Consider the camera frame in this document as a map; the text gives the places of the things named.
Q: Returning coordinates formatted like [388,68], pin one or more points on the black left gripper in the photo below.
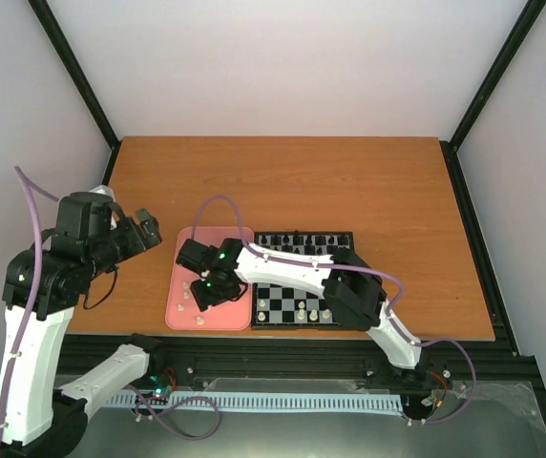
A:
[139,240]

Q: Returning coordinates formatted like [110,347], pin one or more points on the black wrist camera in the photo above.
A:
[196,257]
[84,215]

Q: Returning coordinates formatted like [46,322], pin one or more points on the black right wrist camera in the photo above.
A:
[196,257]

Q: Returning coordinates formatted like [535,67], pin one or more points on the black white chess board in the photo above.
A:
[282,307]

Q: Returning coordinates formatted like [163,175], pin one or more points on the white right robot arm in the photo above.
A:
[351,290]

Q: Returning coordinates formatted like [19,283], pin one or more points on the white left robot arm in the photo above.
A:
[44,285]

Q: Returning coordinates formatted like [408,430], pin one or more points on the green circuit board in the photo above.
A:
[161,393]

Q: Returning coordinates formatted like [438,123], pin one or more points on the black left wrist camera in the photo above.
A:
[84,215]

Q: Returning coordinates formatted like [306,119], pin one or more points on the light blue cable duct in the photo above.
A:
[259,402]

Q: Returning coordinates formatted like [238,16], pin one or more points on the black right frame post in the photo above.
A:
[513,42]

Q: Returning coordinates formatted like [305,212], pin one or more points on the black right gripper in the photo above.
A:
[203,301]

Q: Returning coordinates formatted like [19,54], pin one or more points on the row of black chess pieces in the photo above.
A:
[305,243]

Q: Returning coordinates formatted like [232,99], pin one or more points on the black frame post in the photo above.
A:
[513,42]
[47,20]

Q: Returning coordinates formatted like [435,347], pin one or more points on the black left frame post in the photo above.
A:
[47,20]

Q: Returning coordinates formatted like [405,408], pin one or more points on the pink plastic tray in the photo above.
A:
[229,316]

